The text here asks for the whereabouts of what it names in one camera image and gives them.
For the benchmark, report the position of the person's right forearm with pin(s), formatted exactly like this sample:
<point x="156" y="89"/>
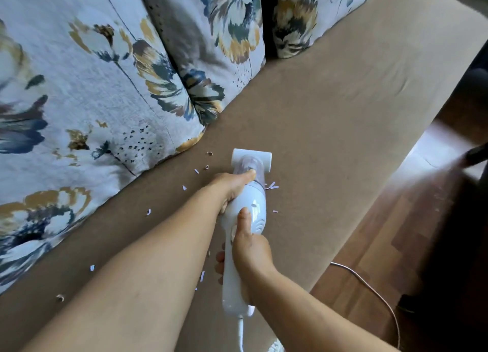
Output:
<point x="305" y="317"/>

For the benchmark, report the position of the person's right hand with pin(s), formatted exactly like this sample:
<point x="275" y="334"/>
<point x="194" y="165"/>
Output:
<point x="249" y="250"/>

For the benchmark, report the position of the white handheld vacuum cleaner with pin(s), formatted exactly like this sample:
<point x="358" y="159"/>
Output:
<point x="256" y="205"/>

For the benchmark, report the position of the person's right thumb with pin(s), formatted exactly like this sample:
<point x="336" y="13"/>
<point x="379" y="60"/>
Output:
<point x="243" y="222"/>

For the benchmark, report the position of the person's left hand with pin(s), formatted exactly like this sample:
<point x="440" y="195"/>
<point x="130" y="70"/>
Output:
<point x="225" y="187"/>

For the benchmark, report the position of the person's left forearm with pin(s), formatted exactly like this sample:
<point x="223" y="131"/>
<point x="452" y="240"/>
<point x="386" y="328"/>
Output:
<point x="133" y="271"/>

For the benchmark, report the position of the scattered white paper scraps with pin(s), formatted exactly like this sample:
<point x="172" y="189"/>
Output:
<point x="184" y="188"/>

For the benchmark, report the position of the person's left fingers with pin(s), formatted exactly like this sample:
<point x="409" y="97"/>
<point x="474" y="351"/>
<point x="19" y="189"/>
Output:
<point x="240" y="178"/>

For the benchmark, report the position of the large floral sofa cushion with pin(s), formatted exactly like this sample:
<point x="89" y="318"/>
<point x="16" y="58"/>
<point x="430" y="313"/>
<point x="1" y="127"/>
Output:
<point x="76" y="96"/>

